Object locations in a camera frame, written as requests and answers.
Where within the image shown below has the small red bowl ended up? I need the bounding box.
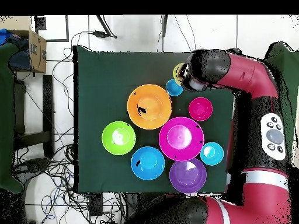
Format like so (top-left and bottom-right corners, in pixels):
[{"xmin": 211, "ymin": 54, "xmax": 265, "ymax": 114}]
[{"xmin": 188, "ymin": 97, "xmax": 214, "ymax": 122}]

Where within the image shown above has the blue cloth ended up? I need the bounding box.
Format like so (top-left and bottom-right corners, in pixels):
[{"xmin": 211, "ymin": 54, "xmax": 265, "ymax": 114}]
[{"xmin": 0, "ymin": 28, "xmax": 15, "ymax": 46}]

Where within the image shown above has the black pedestal foot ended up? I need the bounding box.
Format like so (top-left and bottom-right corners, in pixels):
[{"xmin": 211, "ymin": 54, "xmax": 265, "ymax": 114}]
[{"xmin": 11, "ymin": 157, "xmax": 51, "ymax": 185}]

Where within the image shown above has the black power adapter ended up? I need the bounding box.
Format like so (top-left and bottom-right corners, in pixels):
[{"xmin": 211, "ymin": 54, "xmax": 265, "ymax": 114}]
[{"xmin": 92, "ymin": 30, "xmax": 117, "ymax": 39}]

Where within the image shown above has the small cyan bowl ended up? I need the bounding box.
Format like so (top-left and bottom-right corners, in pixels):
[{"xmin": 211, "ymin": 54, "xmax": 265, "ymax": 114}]
[{"xmin": 200, "ymin": 142, "xmax": 224, "ymax": 166}]

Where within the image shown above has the large orange bowl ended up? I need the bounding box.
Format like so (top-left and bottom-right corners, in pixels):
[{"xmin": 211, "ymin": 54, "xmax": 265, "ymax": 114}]
[{"xmin": 126, "ymin": 83, "xmax": 173, "ymax": 130}]

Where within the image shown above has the yellow cup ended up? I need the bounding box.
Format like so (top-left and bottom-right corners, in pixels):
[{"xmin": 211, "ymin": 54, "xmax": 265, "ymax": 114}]
[{"xmin": 172, "ymin": 62, "xmax": 186, "ymax": 86}]

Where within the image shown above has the blue cup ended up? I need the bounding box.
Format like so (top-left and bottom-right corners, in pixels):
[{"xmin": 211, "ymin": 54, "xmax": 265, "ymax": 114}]
[{"xmin": 165, "ymin": 78, "xmax": 185, "ymax": 97}]

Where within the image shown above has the black tripod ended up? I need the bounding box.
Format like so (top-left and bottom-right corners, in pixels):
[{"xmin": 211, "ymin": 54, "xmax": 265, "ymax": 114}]
[{"xmin": 95, "ymin": 15, "xmax": 169, "ymax": 39}]

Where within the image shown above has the purple bowl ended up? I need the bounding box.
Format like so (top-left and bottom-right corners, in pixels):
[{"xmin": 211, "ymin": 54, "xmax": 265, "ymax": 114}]
[{"xmin": 169, "ymin": 157, "xmax": 208, "ymax": 194}]

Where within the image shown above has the green cloth covered table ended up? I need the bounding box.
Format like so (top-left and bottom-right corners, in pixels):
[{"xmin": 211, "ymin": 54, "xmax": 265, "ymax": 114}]
[
  {"xmin": 263, "ymin": 41, "xmax": 299, "ymax": 164},
  {"xmin": 0, "ymin": 41, "xmax": 24, "ymax": 193}
]

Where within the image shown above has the green bowl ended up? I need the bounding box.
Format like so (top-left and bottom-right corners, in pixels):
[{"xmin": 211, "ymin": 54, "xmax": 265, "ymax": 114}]
[{"xmin": 101, "ymin": 121, "xmax": 137, "ymax": 156}]

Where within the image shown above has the dark green table cloth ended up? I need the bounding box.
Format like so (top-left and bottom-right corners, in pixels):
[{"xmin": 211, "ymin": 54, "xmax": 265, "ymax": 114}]
[{"xmin": 72, "ymin": 45, "xmax": 235, "ymax": 194}]

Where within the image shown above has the black power strip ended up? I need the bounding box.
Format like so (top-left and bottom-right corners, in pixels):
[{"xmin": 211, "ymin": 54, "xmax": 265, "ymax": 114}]
[{"xmin": 89, "ymin": 192, "xmax": 103, "ymax": 216}]

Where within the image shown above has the blue bowl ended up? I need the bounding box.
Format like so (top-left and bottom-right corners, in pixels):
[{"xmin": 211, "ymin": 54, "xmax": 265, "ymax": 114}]
[{"xmin": 130, "ymin": 146, "xmax": 166, "ymax": 181}]

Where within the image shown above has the cardboard box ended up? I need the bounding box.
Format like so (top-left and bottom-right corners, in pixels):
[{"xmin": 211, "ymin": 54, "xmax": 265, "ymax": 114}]
[{"xmin": 0, "ymin": 15, "xmax": 47, "ymax": 74}]

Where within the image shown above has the dark blue bag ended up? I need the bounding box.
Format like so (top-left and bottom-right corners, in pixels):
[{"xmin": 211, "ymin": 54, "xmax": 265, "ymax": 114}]
[{"xmin": 8, "ymin": 38, "xmax": 32, "ymax": 72}]

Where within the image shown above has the large magenta bowl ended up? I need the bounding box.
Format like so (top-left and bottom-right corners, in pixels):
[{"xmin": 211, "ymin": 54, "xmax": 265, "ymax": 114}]
[{"xmin": 158, "ymin": 117, "xmax": 205, "ymax": 162}]

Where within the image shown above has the black cable bundle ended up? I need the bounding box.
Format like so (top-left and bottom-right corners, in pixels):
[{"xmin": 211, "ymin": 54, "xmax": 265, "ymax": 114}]
[{"xmin": 11, "ymin": 30, "xmax": 127, "ymax": 224}]

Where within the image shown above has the black metal frame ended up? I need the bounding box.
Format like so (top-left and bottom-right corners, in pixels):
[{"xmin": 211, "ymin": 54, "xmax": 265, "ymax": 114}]
[{"xmin": 13, "ymin": 75, "xmax": 55, "ymax": 159}]

